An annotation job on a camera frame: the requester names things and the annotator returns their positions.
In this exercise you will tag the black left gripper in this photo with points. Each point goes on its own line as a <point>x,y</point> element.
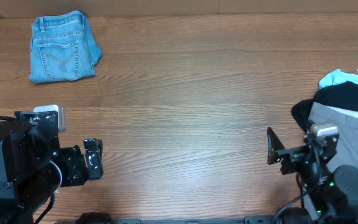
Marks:
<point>78,175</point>

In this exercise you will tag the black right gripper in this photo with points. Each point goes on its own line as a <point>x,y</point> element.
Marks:
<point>291,156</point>

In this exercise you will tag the light blue denim jeans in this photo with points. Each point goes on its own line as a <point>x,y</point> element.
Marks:
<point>62,49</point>

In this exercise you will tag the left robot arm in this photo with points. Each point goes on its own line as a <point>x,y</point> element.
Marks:
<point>34,166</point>

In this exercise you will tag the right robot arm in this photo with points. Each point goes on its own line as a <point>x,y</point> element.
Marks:
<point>333,194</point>

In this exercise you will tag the grey garment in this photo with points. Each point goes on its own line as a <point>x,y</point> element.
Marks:
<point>347,123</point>

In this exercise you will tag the light blue garment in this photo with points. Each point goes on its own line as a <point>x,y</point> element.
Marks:
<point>337,77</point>

